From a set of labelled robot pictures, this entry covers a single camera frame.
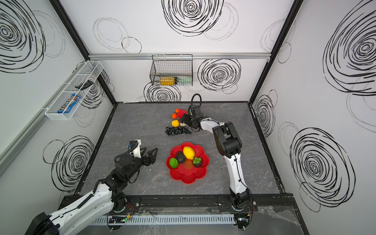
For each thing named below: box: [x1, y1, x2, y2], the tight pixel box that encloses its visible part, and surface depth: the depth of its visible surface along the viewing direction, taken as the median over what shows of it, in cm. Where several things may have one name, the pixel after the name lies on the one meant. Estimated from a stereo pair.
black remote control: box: [74, 79, 94, 91], surface depth 82 cm
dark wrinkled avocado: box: [176, 150, 186, 164], surface depth 86 cm
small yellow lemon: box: [171, 119, 180, 128], surface depth 105 cm
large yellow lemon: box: [182, 145, 195, 160], surface depth 90 cm
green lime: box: [168, 157, 179, 169], surface depth 84 cm
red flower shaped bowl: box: [165, 141, 210, 185], surface depth 86 cm
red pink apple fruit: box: [177, 109, 188, 119], surface depth 110 cm
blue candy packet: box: [57, 94, 82, 114], surface depth 72 cm
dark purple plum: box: [192, 156, 203, 168], surface depth 85 cm
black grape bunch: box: [164, 126, 192, 137], surface depth 101 cm
